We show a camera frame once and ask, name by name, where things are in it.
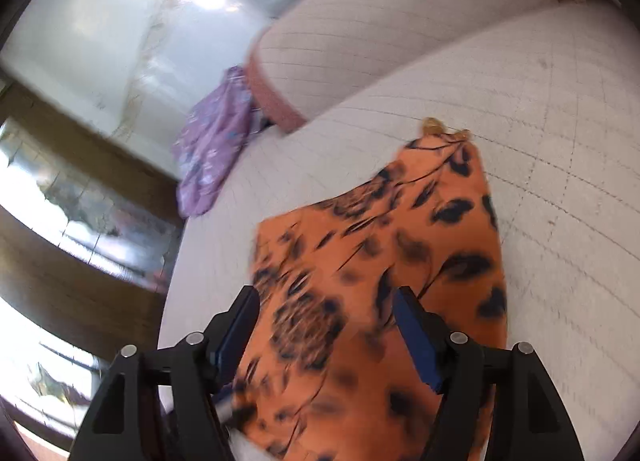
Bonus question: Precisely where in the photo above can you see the purple floral cloth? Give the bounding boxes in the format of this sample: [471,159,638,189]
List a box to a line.
[172,66,258,219]

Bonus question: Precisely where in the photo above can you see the beige quilted mattress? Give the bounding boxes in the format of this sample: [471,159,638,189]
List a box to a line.
[157,3,640,461]

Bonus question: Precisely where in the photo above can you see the beige quilted bolster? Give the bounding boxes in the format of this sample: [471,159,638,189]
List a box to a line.
[247,0,561,132]

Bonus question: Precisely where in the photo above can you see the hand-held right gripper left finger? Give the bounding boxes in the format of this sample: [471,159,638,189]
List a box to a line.
[67,285,262,461]

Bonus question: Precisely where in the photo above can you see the wooden door with glass panels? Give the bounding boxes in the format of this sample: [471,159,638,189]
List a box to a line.
[0,71,186,442]

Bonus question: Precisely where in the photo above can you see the orange black floral cloth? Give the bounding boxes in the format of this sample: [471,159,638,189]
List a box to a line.
[227,118,508,461]

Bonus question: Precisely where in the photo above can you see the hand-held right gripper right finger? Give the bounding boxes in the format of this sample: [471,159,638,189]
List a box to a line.
[392,286,586,461]

